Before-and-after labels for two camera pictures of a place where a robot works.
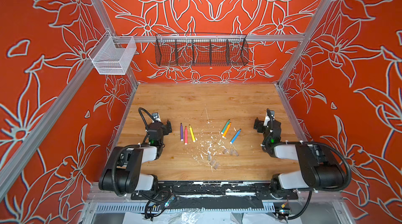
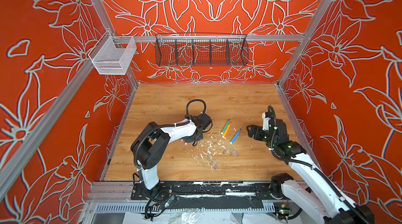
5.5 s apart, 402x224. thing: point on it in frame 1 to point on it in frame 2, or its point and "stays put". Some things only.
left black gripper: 166,126 to 194,137
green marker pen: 226,126 stays put
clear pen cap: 232,152 stays put
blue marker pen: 235,136 stays put
